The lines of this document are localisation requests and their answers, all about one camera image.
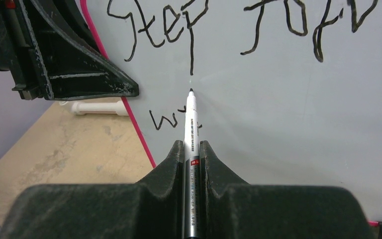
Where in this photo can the white PVC pipe frame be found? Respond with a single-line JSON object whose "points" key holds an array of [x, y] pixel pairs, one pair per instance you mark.
{"points": [[84, 108]]}

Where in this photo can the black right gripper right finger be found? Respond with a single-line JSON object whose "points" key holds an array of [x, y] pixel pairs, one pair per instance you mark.
{"points": [[235, 209]]}

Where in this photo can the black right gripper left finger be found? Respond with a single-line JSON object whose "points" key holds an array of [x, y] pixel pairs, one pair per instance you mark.
{"points": [[147, 209]]}

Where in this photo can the whiteboard with pink frame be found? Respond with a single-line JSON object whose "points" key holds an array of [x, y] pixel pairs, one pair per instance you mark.
{"points": [[287, 91]]}

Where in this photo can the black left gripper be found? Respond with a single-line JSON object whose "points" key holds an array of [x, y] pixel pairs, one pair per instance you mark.
{"points": [[54, 55]]}

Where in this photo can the black silver marker pen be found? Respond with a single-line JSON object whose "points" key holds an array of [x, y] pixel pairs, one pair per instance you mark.
{"points": [[191, 221]]}

